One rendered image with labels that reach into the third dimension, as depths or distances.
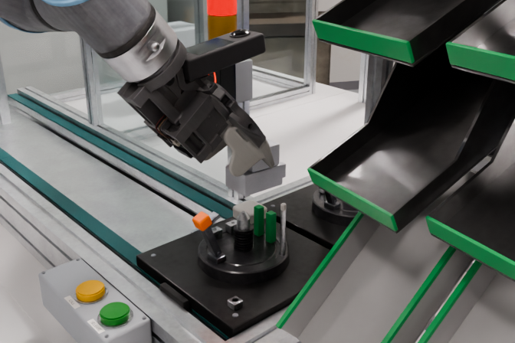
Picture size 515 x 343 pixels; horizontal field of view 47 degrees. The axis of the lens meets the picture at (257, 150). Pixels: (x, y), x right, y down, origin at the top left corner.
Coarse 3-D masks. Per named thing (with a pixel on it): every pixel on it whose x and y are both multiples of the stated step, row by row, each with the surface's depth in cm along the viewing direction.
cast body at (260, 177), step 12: (276, 144) 77; (276, 156) 77; (252, 168) 75; (264, 168) 77; (276, 168) 78; (228, 180) 78; (240, 180) 76; (252, 180) 76; (264, 180) 77; (276, 180) 78; (240, 192) 76; (252, 192) 76
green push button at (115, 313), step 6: (108, 306) 81; (114, 306) 81; (120, 306) 81; (126, 306) 81; (102, 312) 80; (108, 312) 80; (114, 312) 80; (120, 312) 80; (126, 312) 80; (102, 318) 79; (108, 318) 79; (114, 318) 78; (120, 318) 79; (126, 318) 80; (108, 324) 79; (114, 324) 79
